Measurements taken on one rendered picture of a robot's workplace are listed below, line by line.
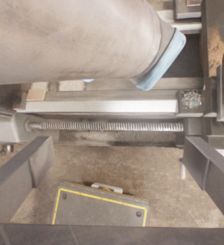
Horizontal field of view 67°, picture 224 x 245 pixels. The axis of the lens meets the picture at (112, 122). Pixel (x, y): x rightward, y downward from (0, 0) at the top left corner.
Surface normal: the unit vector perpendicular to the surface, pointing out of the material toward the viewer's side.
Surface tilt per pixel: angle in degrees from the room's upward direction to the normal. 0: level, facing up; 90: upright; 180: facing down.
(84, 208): 0
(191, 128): 0
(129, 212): 0
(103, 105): 36
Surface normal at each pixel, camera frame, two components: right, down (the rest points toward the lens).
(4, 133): -0.14, 0.43
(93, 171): -0.14, -0.12
